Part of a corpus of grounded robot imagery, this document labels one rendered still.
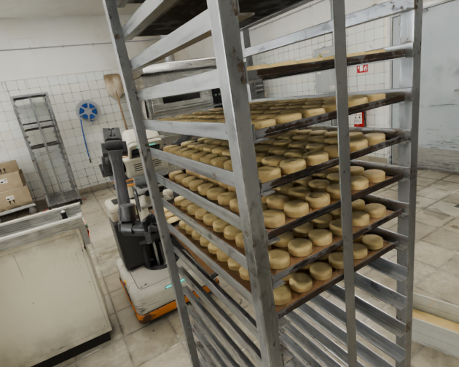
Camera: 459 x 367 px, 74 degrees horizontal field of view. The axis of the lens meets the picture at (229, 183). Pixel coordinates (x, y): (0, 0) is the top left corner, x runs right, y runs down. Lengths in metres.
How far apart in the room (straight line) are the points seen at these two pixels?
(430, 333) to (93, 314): 1.95
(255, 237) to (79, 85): 5.87
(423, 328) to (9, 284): 2.26
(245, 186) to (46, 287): 1.80
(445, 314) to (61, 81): 5.95
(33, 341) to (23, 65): 4.77
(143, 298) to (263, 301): 1.71
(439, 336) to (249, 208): 1.71
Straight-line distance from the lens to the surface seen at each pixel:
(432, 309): 2.26
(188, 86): 0.66
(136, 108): 1.03
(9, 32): 6.35
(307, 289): 0.72
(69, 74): 6.26
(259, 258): 0.54
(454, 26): 4.72
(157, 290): 2.26
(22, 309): 2.23
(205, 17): 0.57
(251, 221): 0.51
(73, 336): 2.35
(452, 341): 2.09
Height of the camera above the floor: 1.49
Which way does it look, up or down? 17 degrees down
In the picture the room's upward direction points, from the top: 9 degrees counter-clockwise
